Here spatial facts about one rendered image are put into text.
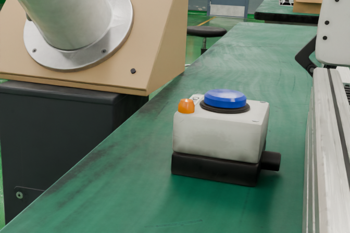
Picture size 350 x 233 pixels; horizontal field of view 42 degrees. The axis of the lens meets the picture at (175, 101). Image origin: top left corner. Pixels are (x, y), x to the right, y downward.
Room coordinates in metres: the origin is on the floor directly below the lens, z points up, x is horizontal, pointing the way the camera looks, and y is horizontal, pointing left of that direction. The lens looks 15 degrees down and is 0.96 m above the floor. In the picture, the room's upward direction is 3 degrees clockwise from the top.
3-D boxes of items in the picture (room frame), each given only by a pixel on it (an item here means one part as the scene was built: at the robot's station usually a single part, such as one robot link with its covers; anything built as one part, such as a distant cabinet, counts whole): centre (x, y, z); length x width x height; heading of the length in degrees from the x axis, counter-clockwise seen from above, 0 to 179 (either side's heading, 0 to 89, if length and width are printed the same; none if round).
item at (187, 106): (0.40, -0.01, 0.85); 0.01 x 0.01 x 0.01
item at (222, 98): (0.42, -0.05, 0.84); 0.04 x 0.04 x 0.02
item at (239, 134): (0.42, -0.06, 0.81); 0.10 x 0.08 x 0.06; 75
